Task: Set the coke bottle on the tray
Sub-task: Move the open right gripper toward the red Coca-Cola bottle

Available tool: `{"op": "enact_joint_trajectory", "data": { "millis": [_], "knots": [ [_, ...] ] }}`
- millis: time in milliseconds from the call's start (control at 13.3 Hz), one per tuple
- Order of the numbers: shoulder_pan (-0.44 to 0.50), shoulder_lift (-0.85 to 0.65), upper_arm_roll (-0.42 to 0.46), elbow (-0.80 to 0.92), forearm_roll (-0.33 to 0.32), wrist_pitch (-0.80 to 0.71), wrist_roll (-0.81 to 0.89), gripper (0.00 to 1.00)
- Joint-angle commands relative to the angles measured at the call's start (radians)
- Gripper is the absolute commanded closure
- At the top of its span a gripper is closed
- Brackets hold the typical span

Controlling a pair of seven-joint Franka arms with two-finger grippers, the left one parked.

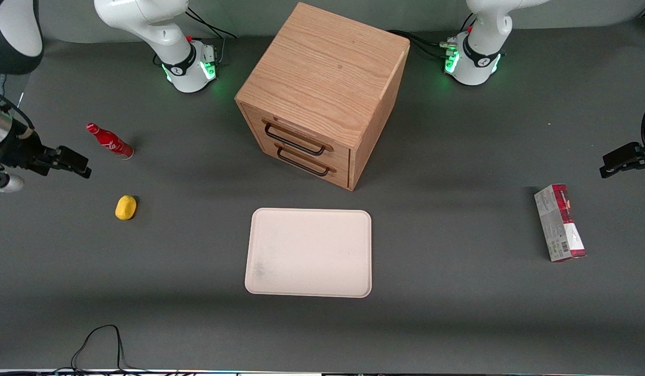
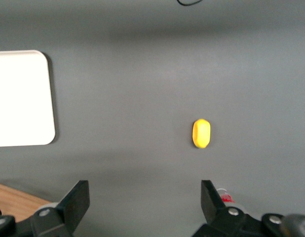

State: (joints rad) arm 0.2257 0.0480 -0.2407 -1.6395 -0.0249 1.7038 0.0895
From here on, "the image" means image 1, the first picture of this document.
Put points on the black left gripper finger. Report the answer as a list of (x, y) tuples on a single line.
[(617, 169), (622, 153)]

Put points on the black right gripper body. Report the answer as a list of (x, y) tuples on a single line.
[(24, 151)]

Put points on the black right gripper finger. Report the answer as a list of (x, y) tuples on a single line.
[(74, 158), (74, 171)]

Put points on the red coke bottle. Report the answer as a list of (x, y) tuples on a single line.
[(111, 142)]

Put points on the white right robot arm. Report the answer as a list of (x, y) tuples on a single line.
[(144, 21)]

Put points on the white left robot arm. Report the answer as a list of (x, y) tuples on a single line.
[(481, 47)]

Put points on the beige rectangular tray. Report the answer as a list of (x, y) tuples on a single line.
[(309, 253)]

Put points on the yellow lemon toy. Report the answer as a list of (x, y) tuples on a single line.
[(126, 208)]

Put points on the red and grey carton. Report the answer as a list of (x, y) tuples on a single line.
[(561, 223)]

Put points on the wooden drawer cabinet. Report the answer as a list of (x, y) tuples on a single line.
[(327, 78)]

